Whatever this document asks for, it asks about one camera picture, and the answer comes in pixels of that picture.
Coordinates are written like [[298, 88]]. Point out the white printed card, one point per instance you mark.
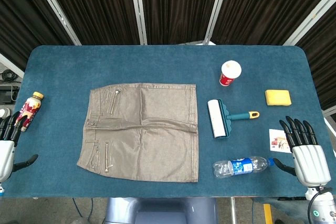
[[277, 141]]

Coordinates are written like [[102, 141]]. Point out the brown skirt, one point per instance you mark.
[[147, 134]]

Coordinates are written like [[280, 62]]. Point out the white object behind table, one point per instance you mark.
[[207, 42]]

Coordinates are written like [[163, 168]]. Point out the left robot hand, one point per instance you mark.
[[6, 153]]

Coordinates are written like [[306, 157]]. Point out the black equipment box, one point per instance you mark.
[[8, 94]]

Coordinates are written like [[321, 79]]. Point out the drink bottle yellow cap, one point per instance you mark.
[[32, 104]]

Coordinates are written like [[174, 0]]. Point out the yellow sponge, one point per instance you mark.
[[278, 97]]

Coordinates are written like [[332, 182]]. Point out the blue felt table cloth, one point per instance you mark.
[[157, 64]]

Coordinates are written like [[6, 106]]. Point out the clear water bottle blue label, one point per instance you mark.
[[240, 167]]

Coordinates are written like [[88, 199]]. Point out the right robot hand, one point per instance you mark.
[[311, 163]]

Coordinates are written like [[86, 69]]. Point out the grey-blue robot torso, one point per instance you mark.
[[162, 212]]

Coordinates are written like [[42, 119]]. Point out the red paper cup white lid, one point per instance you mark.
[[230, 70]]

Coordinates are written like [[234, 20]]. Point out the teal lint roller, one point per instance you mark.
[[217, 119]]

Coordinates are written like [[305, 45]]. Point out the white table leg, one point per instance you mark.
[[232, 209]]

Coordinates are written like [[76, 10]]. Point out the dark pleated partition panel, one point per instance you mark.
[[23, 11], [325, 58], [97, 6], [262, 6], [178, 6]]

